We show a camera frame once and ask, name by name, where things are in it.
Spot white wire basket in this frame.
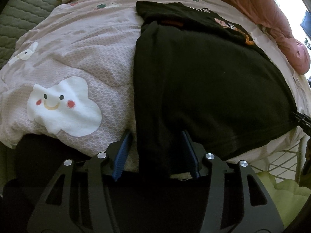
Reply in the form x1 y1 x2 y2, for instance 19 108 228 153
251 128 309 183

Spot yellow-green cloth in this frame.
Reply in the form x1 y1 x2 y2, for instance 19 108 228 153
257 172 310 228

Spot beige cartoon print blanket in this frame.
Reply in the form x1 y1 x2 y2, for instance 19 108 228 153
1 0 310 156

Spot grey-green quilted headboard cushion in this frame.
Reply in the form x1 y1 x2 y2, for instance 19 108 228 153
1 0 62 67

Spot pink puffy duvet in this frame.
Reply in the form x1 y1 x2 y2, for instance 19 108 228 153
222 0 310 75

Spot black t-shirt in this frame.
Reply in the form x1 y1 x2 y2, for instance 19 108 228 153
133 1 297 175

